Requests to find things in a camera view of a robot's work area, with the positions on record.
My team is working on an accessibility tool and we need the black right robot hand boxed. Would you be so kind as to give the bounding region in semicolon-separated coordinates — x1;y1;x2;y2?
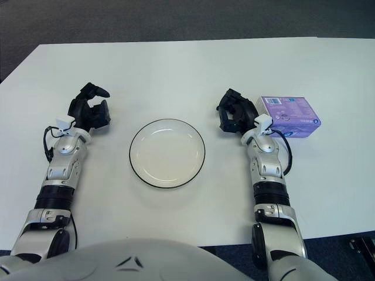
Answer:
216;88;261;136

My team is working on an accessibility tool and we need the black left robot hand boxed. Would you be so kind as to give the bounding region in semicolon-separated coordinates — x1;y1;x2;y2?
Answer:
67;83;113;133

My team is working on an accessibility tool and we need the purple tissue paper pack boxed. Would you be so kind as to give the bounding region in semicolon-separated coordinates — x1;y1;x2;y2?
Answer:
254;95;323;139

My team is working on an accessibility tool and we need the white plate with black rim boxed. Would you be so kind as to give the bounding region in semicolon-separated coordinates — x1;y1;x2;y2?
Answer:
129;118;206;189

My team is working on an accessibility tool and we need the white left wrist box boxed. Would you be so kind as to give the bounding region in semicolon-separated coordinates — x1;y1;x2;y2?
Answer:
56;116;74;136

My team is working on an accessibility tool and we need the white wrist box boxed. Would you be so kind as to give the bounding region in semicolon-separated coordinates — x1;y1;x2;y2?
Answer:
254;114;274;136
56;116;74;136

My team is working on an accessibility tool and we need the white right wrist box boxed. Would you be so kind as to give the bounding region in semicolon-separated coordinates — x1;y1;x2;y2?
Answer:
254;114;274;136

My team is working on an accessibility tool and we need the grey robot torso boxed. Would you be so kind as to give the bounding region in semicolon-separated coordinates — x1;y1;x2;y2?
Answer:
0;238;255;281

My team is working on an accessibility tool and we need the black stand foot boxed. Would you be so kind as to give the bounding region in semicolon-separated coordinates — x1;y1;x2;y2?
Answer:
348;236;375;255

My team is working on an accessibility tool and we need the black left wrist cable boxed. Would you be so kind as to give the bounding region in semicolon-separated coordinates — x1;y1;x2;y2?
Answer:
43;126;64;162

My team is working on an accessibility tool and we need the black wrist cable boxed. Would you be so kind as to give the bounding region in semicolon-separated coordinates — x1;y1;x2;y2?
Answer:
272;130;293;176
43;126;64;162

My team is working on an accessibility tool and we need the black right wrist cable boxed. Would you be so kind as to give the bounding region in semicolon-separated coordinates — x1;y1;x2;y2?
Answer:
272;130;293;176

